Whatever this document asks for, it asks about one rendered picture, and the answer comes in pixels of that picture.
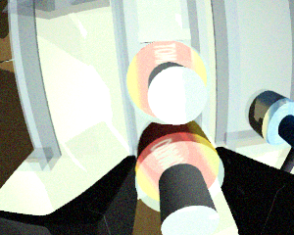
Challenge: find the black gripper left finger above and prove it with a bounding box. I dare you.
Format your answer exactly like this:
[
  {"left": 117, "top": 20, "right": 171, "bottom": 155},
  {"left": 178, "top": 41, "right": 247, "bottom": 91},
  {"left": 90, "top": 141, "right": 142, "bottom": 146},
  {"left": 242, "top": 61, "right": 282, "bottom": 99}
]
[{"left": 0, "top": 156, "right": 138, "bottom": 235}]

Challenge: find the dark grey thin bar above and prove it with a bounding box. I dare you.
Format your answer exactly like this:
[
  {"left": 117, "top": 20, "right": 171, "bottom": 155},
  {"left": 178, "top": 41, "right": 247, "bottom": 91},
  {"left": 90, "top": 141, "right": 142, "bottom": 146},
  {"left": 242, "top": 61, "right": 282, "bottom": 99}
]
[{"left": 280, "top": 148, "right": 294, "bottom": 173}]

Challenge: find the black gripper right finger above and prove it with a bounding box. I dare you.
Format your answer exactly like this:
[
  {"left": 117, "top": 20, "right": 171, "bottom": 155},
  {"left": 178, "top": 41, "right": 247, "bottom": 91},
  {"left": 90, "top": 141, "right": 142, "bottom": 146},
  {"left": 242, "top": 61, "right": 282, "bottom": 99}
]
[{"left": 215, "top": 146, "right": 294, "bottom": 235}]

